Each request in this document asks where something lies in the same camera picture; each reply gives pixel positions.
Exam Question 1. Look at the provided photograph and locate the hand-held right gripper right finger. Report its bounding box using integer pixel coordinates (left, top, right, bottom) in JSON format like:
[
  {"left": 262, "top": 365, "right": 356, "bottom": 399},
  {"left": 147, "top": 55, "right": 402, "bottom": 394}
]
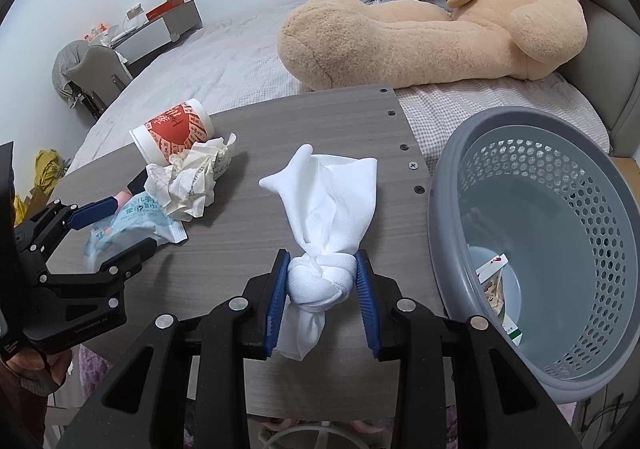
[{"left": 354, "top": 249, "right": 583, "bottom": 449}]

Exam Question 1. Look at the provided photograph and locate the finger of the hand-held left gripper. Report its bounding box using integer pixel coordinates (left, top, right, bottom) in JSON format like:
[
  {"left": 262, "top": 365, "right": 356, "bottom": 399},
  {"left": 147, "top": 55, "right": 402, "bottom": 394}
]
[
  {"left": 25, "top": 195, "right": 118, "bottom": 250},
  {"left": 37, "top": 236, "right": 157, "bottom": 300}
]

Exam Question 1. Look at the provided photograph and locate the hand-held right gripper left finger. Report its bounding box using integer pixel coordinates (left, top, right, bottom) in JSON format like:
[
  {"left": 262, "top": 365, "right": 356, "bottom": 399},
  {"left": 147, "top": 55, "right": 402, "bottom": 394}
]
[{"left": 55, "top": 249, "right": 292, "bottom": 449}]

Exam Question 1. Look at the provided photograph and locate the light blue wipes packet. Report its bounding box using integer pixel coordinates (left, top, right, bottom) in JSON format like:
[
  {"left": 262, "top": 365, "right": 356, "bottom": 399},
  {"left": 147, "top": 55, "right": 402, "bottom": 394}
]
[{"left": 82, "top": 201, "right": 188, "bottom": 272}]

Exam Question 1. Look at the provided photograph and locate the black band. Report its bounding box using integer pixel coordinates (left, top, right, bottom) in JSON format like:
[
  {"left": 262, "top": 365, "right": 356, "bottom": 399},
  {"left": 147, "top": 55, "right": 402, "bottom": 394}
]
[{"left": 126, "top": 172, "right": 151, "bottom": 197}]

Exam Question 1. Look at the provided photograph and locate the white paper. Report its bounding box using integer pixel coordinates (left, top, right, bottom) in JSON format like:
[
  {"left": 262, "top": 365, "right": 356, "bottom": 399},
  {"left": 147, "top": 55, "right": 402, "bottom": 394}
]
[{"left": 144, "top": 131, "right": 238, "bottom": 222}]

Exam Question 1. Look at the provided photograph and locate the knotted white cloth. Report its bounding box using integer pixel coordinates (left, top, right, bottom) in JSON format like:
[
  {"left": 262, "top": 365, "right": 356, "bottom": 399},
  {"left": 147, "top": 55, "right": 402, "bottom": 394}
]
[{"left": 259, "top": 144, "right": 378, "bottom": 362}]

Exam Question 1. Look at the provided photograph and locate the red and white paper cup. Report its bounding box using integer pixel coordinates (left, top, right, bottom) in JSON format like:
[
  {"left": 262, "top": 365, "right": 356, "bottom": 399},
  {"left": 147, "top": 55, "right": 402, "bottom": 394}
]
[{"left": 129, "top": 98, "right": 216, "bottom": 164}]

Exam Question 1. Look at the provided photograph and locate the grey perforated plastic basket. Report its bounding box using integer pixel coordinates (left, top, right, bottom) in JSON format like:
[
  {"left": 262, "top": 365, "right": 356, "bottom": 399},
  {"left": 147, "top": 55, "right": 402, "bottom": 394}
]
[{"left": 427, "top": 106, "right": 640, "bottom": 402}]

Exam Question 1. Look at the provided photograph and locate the small white carton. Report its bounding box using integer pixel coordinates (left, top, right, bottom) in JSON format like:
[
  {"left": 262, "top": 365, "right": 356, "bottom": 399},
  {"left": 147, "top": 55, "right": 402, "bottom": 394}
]
[{"left": 474, "top": 253, "right": 510, "bottom": 282}]

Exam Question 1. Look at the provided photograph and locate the green and white box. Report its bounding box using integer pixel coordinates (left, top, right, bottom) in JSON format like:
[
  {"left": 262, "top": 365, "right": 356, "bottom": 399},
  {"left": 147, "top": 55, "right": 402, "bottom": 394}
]
[{"left": 501, "top": 314, "right": 525, "bottom": 346}]

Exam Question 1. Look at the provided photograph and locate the person's left forearm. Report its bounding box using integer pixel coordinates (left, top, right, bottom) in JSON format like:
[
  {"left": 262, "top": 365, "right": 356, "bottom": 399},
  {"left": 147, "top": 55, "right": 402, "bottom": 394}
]
[{"left": 0, "top": 379, "right": 51, "bottom": 449}]

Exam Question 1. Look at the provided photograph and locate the person's left hand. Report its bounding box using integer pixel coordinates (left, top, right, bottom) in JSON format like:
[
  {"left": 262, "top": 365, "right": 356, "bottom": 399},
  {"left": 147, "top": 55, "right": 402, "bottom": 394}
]
[{"left": 0, "top": 346, "right": 73, "bottom": 397}]

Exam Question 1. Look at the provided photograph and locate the yellow cloth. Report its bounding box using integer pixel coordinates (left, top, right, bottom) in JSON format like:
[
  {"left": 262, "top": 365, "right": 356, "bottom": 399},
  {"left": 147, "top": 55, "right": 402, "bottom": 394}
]
[{"left": 12, "top": 149, "right": 68, "bottom": 225}]

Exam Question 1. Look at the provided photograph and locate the grey chair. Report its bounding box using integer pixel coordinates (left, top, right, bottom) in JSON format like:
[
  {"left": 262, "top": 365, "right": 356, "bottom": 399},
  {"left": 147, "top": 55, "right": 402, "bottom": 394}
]
[{"left": 67, "top": 46, "right": 133, "bottom": 122}]

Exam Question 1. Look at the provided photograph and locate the grey jacket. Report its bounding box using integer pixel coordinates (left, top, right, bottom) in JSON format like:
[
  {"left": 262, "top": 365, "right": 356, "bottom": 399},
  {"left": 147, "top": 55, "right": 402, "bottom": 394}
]
[{"left": 52, "top": 40, "right": 93, "bottom": 104}]

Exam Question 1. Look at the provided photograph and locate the white drawer desk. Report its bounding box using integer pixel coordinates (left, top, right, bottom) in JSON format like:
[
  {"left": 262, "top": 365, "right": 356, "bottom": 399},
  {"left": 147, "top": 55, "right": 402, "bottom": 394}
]
[{"left": 112, "top": 0, "right": 203, "bottom": 64}]

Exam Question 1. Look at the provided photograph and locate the bed with white sheet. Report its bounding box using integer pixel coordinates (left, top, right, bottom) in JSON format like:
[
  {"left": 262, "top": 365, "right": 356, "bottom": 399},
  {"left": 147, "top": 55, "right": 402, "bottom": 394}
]
[{"left": 65, "top": 4, "right": 611, "bottom": 180}]

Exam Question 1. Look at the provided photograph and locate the red box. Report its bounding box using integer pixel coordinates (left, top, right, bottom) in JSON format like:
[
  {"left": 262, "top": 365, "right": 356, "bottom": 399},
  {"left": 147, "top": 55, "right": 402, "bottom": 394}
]
[{"left": 145, "top": 0, "right": 185, "bottom": 20}]

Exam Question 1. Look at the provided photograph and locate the large beige teddy bear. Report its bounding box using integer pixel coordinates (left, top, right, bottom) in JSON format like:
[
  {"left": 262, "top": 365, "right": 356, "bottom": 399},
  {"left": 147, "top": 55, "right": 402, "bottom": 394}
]
[{"left": 276, "top": 0, "right": 590, "bottom": 90}]

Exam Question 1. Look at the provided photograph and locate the grey upholstered headboard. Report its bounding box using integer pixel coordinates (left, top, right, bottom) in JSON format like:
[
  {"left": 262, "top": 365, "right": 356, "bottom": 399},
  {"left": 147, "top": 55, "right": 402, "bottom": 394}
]
[{"left": 577, "top": 0, "right": 640, "bottom": 144}]

